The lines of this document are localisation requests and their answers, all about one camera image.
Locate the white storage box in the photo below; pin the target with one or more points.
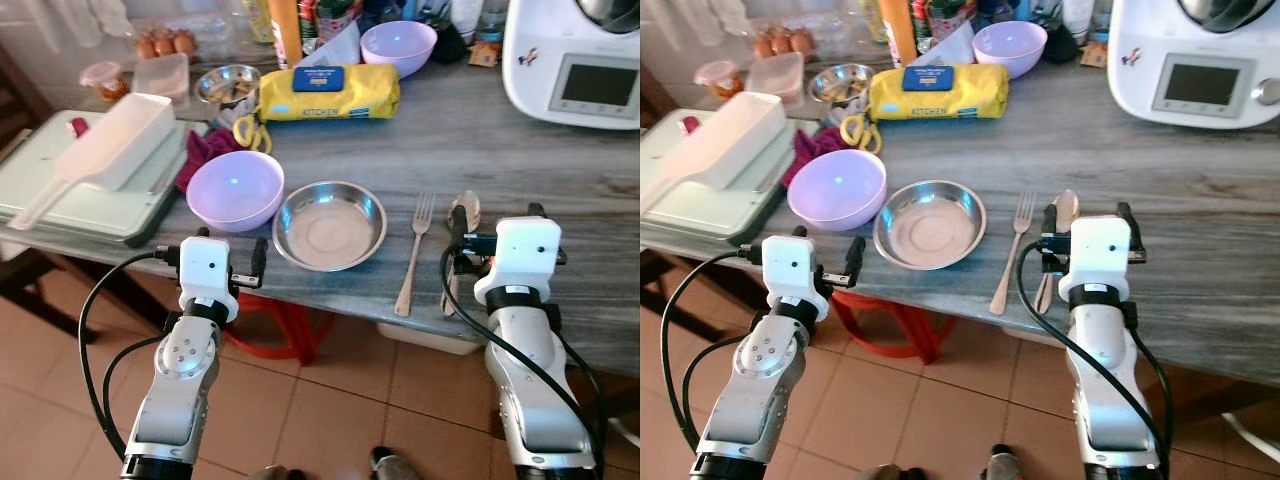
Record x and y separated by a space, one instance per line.
1040 337
430 340

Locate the metal fork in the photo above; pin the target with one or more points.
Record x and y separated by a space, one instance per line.
1010 258
412 260

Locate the small steel bowl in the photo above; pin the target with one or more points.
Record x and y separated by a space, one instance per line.
228 88
840 85

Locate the white kitchen appliance with screen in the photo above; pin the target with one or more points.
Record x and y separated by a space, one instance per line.
1140 60
530 60

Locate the metal spoon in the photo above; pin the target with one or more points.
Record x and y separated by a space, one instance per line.
1066 205
468 206

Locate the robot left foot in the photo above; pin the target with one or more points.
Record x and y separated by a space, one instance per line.
890 473
275 473

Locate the white folding table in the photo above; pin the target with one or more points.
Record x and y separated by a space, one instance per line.
1250 425
625 430

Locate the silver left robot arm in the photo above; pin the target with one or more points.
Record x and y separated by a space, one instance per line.
175 400
745 400

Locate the yellow kitchen wipes pack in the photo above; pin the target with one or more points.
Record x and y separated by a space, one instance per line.
350 98
960 97

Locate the small magenta plastic piece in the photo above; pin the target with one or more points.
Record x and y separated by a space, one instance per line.
78 127
689 125

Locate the red plastic stool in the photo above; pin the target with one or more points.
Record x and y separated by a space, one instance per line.
915 330
300 332

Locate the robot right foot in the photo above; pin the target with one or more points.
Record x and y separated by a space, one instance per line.
1005 464
393 465

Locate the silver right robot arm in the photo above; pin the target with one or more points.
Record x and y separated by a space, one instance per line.
1110 400
535 400

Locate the brown egg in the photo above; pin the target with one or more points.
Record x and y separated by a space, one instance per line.
801 41
164 44
781 43
763 45
146 46
184 42

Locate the pale green tray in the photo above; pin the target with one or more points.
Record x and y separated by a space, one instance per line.
700 208
80 208

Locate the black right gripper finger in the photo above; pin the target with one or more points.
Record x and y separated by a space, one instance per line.
1048 218
1130 220
537 211
458 225

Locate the small tub with pink lid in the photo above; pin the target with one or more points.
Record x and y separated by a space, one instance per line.
718 77
103 78

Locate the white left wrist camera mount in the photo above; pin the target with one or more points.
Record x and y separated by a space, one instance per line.
793 270
205 270

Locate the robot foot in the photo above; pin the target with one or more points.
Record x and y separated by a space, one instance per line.
275 473
890 473
1005 464
393 465

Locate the orange bottle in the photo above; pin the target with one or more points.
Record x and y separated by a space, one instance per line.
898 30
285 30

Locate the lilac plastic bowl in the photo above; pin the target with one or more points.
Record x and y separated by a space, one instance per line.
398 48
1010 48
835 190
235 195

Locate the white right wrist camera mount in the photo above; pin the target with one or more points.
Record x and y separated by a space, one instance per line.
520 250
1095 250

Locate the magenta cloth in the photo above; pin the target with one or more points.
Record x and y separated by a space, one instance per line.
200 150
805 150

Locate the shallow steel plate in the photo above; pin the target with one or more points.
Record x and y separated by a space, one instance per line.
930 228
330 230

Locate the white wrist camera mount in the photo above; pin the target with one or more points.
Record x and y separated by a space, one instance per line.
1095 250
793 270
205 270
520 250

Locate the white plastic container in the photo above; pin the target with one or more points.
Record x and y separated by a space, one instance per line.
740 140
130 140

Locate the clear plastic food box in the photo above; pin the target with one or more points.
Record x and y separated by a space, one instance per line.
162 78
777 77

